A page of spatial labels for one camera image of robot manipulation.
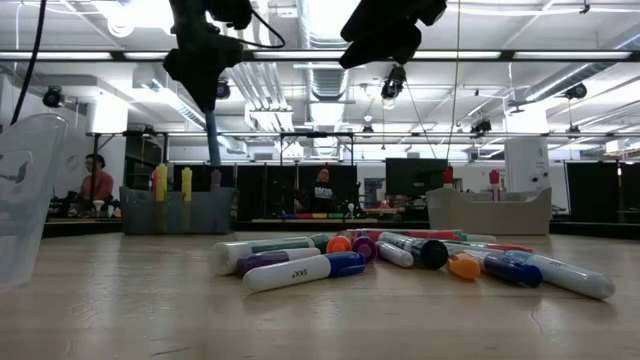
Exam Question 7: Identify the green Expo dry-erase marker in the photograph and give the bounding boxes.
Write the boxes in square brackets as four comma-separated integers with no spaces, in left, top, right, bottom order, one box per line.
[378,231,450,271]
[208,233,333,277]

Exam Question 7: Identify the clear plastic bin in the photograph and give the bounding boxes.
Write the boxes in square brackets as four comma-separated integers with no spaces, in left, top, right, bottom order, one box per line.
[0,112,70,292]

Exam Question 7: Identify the purple cap white marker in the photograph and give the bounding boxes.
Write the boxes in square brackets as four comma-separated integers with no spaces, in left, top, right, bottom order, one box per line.
[235,246,323,277]

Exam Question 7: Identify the yellow Sharpie highlighter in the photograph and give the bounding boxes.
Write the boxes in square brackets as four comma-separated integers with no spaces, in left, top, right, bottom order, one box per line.
[180,166,194,234]
[155,162,169,234]

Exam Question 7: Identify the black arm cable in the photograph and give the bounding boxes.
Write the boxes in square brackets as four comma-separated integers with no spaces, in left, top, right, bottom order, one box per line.
[9,0,49,126]

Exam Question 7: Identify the thin hanging cable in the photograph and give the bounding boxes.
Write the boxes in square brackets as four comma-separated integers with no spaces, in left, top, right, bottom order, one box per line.
[444,0,462,162]

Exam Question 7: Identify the light grey plastic bin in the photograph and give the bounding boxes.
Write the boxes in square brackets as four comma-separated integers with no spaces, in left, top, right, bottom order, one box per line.
[425,186,553,236]

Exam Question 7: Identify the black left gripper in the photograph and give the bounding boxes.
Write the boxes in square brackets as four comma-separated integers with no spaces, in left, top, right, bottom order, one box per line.
[162,29,246,115]

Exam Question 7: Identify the blue Sharpie highlighter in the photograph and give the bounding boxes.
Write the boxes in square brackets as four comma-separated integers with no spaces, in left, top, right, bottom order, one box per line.
[204,109,223,168]

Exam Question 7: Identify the black monitor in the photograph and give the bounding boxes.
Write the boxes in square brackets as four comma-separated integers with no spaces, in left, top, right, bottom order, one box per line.
[384,157,455,198]

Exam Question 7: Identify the coloured toy blocks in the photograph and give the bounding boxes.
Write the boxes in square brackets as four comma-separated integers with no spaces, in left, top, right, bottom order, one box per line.
[279,212,347,221]

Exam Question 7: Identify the orange Expo dry-erase marker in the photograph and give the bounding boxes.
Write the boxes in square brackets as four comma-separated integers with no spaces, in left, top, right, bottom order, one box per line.
[325,234,354,255]

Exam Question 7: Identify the white cylindrical machine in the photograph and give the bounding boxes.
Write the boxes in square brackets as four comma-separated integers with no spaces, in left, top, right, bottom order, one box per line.
[503,136,551,194]

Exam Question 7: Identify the black partition panel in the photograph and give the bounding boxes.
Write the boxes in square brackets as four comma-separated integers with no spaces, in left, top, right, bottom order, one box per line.
[565,160,640,224]
[172,163,359,222]

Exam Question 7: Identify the orange cap white marker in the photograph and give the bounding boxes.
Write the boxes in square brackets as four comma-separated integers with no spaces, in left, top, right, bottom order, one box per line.
[445,248,483,281]

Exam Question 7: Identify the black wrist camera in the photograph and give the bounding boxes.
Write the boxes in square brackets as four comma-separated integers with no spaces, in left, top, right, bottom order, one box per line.
[207,0,254,30]

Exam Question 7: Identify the person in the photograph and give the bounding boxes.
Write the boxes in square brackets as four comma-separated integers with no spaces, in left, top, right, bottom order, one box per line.
[293,166,342,215]
[74,153,116,205]

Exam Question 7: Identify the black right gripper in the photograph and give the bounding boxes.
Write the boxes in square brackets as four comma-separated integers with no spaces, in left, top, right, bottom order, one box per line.
[339,0,449,70]

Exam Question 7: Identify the dark grey plastic bin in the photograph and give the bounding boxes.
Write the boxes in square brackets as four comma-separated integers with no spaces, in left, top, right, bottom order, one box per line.
[118,186,240,236]

